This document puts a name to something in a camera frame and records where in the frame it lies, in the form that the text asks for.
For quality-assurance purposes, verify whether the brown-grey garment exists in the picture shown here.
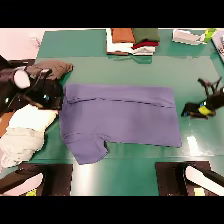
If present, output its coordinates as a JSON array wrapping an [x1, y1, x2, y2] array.
[[26, 59, 75, 82]]

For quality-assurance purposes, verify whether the white box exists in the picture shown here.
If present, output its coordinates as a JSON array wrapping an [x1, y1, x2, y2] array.
[[172, 28, 205, 46]]

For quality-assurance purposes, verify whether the red folded garment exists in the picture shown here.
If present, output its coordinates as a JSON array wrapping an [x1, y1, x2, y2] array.
[[131, 40, 161, 51]]

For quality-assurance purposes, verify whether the purple T-shirt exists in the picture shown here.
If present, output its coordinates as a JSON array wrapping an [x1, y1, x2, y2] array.
[[58, 83, 183, 166]]

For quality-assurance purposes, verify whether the brown folded garment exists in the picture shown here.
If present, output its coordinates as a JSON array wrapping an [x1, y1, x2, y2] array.
[[111, 28, 136, 45]]

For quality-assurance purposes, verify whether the dark green folded garment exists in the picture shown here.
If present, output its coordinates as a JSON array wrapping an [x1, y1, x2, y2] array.
[[131, 28, 161, 45]]

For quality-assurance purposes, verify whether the light grey garment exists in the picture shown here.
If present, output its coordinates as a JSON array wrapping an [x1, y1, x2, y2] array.
[[0, 127, 46, 169]]

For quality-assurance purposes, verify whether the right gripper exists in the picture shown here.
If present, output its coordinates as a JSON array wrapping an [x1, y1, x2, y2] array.
[[181, 98, 218, 120]]

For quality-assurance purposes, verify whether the green object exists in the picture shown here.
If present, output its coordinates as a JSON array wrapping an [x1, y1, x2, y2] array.
[[203, 28, 218, 43]]

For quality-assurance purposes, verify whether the white folded garment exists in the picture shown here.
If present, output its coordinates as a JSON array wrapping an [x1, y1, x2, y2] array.
[[105, 28, 135, 56]]

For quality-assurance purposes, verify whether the pale grey folded garment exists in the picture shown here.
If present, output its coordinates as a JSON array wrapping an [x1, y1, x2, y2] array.
[[132, 45, 157, 57]]

